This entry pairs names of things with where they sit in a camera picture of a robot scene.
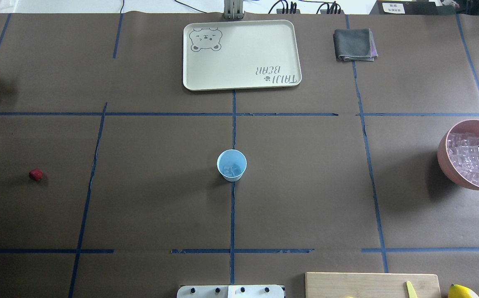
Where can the folded grey cloth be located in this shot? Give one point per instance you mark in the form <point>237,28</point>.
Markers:
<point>355,45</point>

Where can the yellow plastic knife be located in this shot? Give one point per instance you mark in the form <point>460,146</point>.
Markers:
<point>410,290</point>

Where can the clear ice cubes pile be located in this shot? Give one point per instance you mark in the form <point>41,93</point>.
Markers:
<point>463,152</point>

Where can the white mast base plate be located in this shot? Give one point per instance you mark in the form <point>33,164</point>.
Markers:
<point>232,291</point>

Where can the beige bear tray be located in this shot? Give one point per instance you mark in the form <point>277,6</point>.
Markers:
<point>240,55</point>

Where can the aluminium frame post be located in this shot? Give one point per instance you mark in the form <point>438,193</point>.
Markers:
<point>233,9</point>

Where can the light blue cup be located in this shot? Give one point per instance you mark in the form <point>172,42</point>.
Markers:
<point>232,156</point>

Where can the black box with label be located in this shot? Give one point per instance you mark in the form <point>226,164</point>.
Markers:
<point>403,7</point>

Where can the orange black power strip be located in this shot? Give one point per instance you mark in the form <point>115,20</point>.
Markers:
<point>305,7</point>

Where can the wooden cutting board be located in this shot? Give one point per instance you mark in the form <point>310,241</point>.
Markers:
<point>369,285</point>

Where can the red strawberry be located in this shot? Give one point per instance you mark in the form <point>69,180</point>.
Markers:
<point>36,174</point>

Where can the pink bowl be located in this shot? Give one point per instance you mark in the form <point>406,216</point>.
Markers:
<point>471,126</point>

